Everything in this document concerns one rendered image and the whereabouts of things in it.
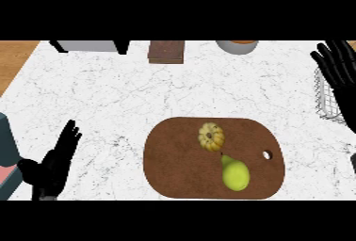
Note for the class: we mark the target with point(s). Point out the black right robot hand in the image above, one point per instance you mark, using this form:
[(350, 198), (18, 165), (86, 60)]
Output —
[(341, 69)]

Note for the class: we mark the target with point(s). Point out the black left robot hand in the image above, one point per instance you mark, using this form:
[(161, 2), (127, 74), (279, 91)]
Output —
[(55, 166)]

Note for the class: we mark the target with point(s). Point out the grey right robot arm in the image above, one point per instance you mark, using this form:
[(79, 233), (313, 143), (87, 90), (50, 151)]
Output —
[(353, 163)]

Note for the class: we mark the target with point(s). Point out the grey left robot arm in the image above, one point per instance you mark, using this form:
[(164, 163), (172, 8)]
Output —
[(48, 198)]

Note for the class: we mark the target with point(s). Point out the brown wooden cutting board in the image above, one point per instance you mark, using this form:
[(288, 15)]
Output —
[(185, 169)]

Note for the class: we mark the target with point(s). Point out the yellow ribbed squash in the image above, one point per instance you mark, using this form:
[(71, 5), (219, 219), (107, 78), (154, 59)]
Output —
[(211, 136)]

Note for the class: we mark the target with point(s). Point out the dark teal and pink object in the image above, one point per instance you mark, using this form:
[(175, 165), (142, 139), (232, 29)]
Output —
[(6, 141)]

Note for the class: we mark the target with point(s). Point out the grey pot with orange inside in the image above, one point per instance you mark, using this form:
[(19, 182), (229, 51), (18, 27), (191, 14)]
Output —
[(237, 47)]

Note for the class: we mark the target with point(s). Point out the brown rectangular block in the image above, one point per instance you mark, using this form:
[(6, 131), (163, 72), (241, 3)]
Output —
[(166, 51)]

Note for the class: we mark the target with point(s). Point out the green pear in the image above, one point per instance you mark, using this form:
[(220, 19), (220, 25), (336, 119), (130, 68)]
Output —
[(235, 175)]

